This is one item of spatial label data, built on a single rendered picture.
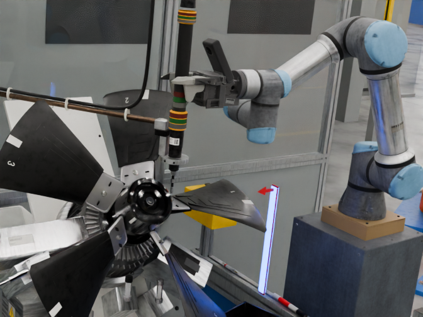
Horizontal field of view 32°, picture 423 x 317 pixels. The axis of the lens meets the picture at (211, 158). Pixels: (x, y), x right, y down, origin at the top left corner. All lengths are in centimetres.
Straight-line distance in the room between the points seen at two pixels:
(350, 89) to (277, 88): 672
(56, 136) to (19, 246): 27
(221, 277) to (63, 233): 67
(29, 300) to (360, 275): 96
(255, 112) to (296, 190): 129
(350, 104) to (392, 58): 664
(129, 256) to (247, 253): 129
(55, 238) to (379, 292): 105
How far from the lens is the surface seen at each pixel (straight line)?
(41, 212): 197
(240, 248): 309
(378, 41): 203
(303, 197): 323
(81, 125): 212
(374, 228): 233
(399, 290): 247
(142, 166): 186
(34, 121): 176
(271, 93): 192
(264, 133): 194
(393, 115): 214
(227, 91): 186
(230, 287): 230
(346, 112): 868
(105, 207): 181
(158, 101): 197
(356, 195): 235
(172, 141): 181
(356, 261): 227
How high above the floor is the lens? 182
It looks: 16 degrees down
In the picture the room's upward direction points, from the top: 6 degrees clockwise
